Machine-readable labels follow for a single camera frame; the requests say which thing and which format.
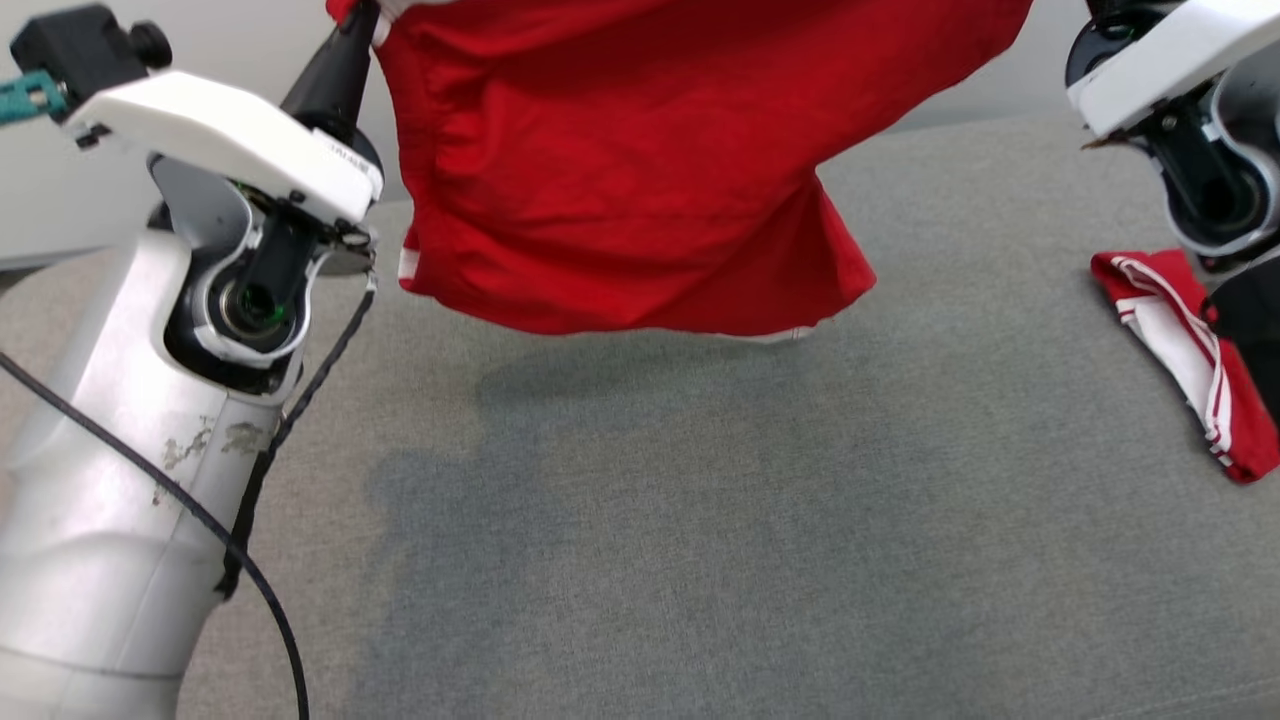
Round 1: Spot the red white basketball jersey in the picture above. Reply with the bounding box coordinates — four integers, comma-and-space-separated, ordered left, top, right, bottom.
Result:
1090, 248, 1280, 486

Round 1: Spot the braided black left arm cable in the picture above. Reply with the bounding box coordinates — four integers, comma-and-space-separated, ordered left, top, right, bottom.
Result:
215, 270, 379, 601

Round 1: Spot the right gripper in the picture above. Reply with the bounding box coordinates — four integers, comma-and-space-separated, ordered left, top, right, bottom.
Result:
1063, 0, 1280, 141

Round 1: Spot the red shorts white stripe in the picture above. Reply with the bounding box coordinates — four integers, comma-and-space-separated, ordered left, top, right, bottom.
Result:
325, 0, 1036, 346

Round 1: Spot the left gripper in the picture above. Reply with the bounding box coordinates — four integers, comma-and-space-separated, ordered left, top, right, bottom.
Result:
62, 0, 386, 226

